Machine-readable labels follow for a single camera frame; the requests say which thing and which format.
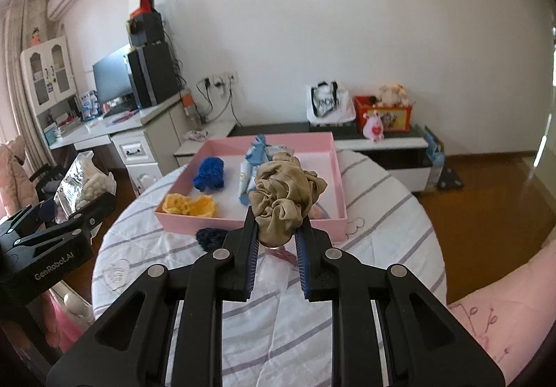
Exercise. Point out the blue cartoon print cloth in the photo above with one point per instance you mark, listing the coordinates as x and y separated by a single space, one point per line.
248 172

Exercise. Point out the beige plush toy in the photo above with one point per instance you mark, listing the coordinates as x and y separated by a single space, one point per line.
391 95

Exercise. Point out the white glass door cabinet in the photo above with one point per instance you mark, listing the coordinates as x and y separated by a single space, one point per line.
47 78

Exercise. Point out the white computer desk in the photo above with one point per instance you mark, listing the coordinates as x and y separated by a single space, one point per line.
108 125

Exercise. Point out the black speaker box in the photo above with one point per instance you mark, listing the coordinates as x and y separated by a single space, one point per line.
145 28

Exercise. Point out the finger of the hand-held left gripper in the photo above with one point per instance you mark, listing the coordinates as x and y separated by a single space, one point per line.
26 217
65 233

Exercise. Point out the black white tv stand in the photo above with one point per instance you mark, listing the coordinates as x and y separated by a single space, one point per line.
282 127

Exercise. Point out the clear pack of cotton swabs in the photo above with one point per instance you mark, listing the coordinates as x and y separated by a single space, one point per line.
80 183

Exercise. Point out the orange capped bottle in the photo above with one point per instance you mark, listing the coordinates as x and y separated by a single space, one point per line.
187 99

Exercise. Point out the blue white carton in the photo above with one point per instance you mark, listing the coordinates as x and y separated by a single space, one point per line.
89 104

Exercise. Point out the black office chair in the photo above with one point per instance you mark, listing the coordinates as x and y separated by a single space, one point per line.
43 177

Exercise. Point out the yellow crocheted piece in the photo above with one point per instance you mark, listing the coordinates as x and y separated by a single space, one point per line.
195 205

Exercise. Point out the red desk calendar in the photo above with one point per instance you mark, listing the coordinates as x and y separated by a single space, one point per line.
145 0

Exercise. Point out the red toy box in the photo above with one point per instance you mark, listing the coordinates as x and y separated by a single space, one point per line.
396 120

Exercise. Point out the beige scrunchie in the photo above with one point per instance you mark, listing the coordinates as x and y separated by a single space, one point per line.
282 191

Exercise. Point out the pink hair band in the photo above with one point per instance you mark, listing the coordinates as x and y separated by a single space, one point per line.
282 255

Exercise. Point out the striped white quilted tablecloth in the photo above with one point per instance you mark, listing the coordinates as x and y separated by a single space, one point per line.
382 239

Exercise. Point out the black computer tower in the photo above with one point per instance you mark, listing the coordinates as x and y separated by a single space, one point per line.
152 74

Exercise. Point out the dark dotted cloth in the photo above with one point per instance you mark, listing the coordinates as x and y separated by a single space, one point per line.
449 180

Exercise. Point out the pink padded coat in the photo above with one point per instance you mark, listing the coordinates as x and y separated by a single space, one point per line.
17 178

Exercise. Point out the stack of books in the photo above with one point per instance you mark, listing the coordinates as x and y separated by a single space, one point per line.
61 128

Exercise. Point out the beige curtain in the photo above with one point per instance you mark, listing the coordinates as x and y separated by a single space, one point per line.
17 65

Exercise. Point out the pink white plush toy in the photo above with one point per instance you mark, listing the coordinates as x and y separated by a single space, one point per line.
374 128

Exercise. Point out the pink bed sheet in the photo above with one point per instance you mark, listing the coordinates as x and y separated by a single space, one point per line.
55 312

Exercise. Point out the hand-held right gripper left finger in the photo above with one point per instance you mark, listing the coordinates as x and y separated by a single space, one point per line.
251 259

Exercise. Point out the floral fabric pouch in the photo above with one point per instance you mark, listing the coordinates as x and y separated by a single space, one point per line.
199 135

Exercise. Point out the pink cardboard box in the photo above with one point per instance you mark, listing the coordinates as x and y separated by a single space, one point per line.
186 220

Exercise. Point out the pale pink embroidered quilt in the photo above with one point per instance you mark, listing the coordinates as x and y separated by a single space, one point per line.
512 309

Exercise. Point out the blue crocheted piece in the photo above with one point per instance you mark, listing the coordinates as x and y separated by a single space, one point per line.
208 174

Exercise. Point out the small pink doll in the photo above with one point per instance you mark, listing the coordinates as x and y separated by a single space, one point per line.
37 37

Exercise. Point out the white tote bag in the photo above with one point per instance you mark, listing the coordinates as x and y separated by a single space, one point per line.
325 107

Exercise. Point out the navy scrunchie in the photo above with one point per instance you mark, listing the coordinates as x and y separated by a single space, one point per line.
210 241

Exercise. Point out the black keyboard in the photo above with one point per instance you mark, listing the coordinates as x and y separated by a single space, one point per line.
119 109

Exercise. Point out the black computer monitor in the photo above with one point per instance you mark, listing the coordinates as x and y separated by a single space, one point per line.
113 76

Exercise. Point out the white door frame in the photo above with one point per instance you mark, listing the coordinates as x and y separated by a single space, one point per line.
541 152

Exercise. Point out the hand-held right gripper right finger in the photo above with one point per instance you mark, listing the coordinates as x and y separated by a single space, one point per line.
302 267

